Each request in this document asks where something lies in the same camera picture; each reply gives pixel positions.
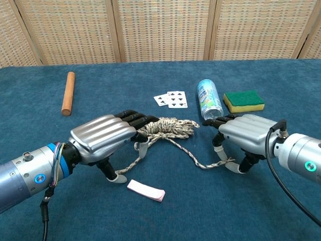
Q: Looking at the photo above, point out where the brown wooden round stick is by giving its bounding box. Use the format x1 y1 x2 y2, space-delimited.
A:
61 71 76 116

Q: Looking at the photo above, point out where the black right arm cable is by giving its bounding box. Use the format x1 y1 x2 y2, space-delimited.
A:
265 119 321 226

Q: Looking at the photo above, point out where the six of clubs card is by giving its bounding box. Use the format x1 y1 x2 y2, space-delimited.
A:
166 91 189 109

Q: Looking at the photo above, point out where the blue white drink can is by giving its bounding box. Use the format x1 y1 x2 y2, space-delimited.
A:
197 79 224 121

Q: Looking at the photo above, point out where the blue carpet table cover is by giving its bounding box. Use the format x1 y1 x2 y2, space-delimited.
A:
0 58 321 241

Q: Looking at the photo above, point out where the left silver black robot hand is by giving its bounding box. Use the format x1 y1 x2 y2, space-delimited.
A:
62 109 160 183

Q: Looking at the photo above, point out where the three of clubs card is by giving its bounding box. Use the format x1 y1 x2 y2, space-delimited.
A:
153 94 169 107

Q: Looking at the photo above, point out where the coloured left wrist wire bundle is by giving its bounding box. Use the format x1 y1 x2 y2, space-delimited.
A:
39 142 66 241

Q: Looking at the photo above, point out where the woven bamboo folding screen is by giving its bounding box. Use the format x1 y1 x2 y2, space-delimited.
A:
0 0 321 69

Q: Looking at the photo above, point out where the green yellow scrub sponge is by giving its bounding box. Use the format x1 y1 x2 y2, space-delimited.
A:
223 90 265 114

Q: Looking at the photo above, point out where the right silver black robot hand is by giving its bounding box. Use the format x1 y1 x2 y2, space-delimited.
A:
202 113 279 174

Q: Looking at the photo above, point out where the speckled beige rope bundle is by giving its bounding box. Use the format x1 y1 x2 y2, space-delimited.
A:
114 117 236 176

